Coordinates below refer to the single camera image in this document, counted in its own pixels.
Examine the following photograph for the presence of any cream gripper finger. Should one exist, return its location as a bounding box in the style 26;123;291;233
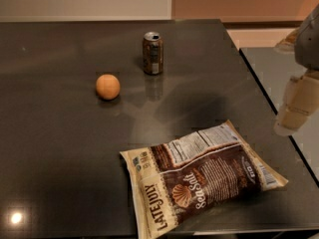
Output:
274;70;319;136
274;29;298;53

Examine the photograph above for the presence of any brown Late July chip bag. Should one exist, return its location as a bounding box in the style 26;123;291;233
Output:
121;120;288;239

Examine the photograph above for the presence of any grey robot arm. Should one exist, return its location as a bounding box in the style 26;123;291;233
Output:
274;5;319;136

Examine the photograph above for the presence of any orange soda can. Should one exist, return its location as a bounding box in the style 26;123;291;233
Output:
143;32;163;75

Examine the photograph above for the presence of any orange fruit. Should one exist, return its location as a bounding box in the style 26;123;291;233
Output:
96;74;121;101

